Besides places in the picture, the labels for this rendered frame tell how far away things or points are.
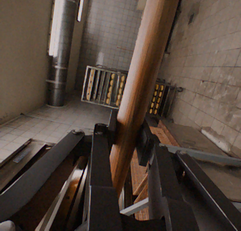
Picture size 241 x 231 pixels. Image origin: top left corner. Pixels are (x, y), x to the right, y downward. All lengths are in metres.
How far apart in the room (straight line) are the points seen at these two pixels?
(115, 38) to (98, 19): 0.76
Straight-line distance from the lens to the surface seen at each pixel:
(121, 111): 0.16
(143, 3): 4.90
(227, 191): 1.12
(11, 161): 1.83
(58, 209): 1.17
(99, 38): 5.22
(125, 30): 5.22
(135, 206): 0.76
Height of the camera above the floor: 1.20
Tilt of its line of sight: 3 degrees down
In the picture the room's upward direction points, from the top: 78 degrees counter-clockwise
